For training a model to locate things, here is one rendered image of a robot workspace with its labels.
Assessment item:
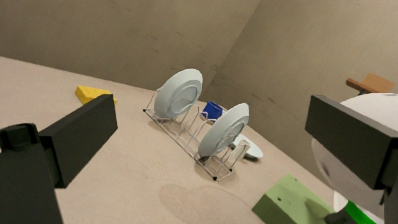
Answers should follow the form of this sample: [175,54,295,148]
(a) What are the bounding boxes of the yellow sponge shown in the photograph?
[75,85,111,105]

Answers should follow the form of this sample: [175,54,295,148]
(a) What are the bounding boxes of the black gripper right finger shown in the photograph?
[304,95,398,224]

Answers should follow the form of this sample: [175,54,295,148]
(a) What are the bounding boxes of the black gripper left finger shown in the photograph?
[0,94,118,224]

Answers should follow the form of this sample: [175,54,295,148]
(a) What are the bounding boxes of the dark blue mug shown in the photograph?
[200,101,223,125]

